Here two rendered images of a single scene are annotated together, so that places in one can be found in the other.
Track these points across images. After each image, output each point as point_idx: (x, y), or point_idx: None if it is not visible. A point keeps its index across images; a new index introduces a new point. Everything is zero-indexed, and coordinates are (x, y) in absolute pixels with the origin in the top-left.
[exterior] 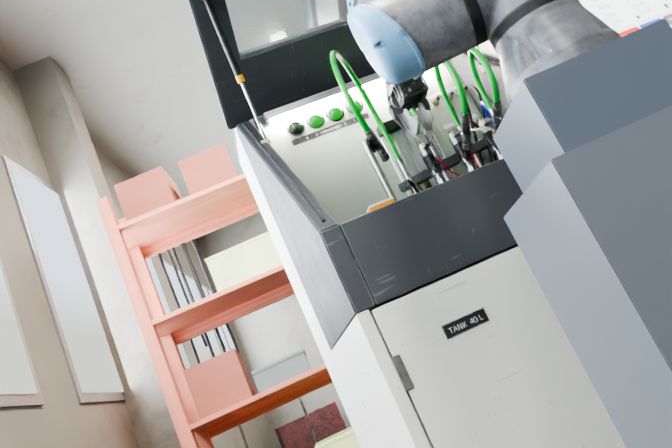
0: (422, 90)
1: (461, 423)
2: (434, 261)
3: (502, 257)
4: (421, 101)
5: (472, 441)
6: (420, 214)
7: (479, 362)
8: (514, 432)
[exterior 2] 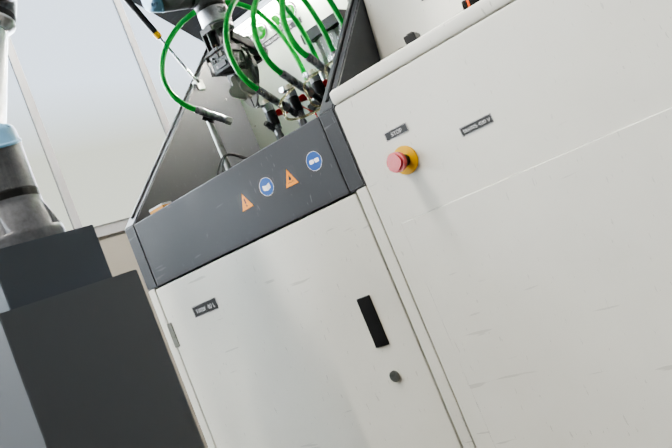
0: (227, 66)
1: (205, 375)
2: (185, 258)
3: (225, 259)
4: (247, 64)
5: (211, 388)
6: (175, 220)
7: (214, 336)
8: (234, 388)
